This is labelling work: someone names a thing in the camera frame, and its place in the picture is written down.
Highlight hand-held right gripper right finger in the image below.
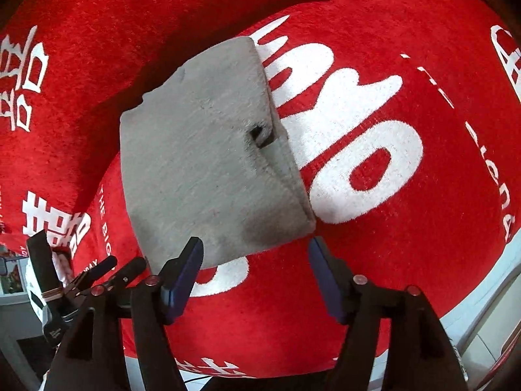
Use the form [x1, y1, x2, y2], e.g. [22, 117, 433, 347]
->
[308, 236, 469, 391]

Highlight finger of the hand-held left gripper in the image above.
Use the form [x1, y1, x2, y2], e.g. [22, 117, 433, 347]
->
[72, 255, 119, 291]
[106, 256, 148, 295]

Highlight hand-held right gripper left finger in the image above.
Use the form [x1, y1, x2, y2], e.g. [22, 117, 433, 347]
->
[43, 236, 204, 391]

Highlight grey knit garment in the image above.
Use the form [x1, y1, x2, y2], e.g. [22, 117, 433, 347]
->
[119, 36, 317, 271]

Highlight colourful printed box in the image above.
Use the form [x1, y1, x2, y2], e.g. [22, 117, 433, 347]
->
[0, 244, 24, 296]

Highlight red printed blanket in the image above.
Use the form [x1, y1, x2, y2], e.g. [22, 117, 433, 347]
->
[0, 0, 521, 379]

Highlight red cable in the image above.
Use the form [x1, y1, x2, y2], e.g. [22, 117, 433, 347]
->
[482, 326, 521, 381]

